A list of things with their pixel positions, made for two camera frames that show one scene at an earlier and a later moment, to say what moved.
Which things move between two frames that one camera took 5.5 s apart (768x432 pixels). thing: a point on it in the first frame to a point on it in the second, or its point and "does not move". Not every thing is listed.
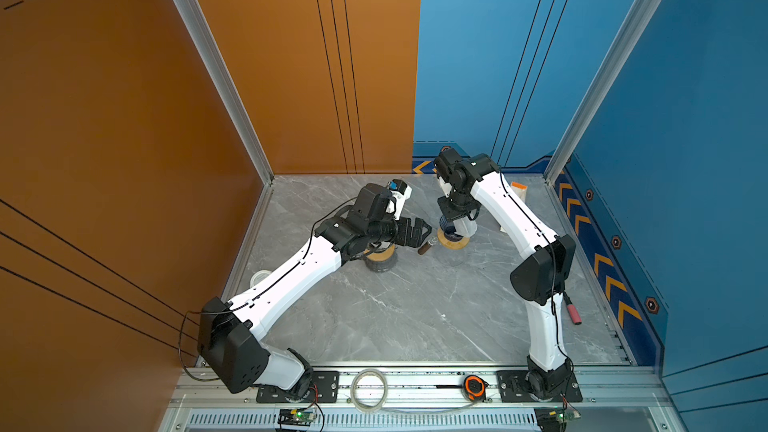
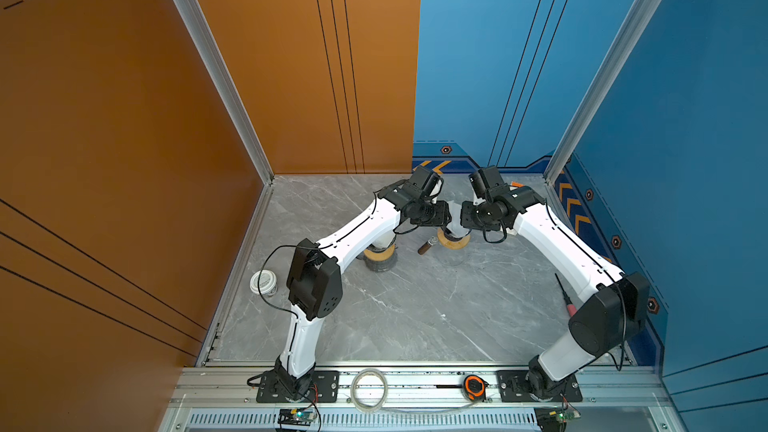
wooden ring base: (453, 245) does not move
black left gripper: (402, 238) to (440, 218)
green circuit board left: (297, 416) does not move
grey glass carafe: (381, 266) does not move
